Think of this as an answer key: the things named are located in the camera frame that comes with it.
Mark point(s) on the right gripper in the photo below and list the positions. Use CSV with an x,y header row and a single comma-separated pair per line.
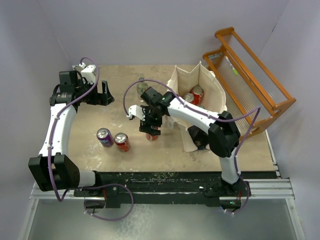
x,y
146,126

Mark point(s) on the cream canvas tote bag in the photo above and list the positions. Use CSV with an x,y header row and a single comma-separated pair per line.
x,y
214,97

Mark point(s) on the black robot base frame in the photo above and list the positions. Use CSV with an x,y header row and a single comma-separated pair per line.
x,y
166,188

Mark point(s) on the purple soda can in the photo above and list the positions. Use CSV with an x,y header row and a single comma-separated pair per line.
x,y
105,137

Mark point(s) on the red cola can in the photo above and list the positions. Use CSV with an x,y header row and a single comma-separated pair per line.
x,y
189,97

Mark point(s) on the clear bottle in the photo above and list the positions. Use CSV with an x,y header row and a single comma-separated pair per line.
x,y
140,88

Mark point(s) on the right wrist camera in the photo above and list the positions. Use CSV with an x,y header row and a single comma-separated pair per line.
x,y
135,111

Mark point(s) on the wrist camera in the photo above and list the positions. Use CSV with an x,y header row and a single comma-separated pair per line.
x,y
135,111
89,72

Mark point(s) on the green-capped marker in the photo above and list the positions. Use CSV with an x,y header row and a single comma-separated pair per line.
x,y
231,65

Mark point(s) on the orange wooden rack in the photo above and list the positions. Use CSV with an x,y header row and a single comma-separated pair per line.
x,y
254,86

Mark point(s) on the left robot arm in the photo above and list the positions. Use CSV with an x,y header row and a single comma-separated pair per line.
x,y
52,168

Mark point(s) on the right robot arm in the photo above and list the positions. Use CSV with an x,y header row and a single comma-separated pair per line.
x,y
223,134

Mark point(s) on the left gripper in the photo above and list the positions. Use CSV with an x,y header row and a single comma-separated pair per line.
x,y
103,99

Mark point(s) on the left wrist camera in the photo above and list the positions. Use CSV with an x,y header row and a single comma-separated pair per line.
x,y
89,72

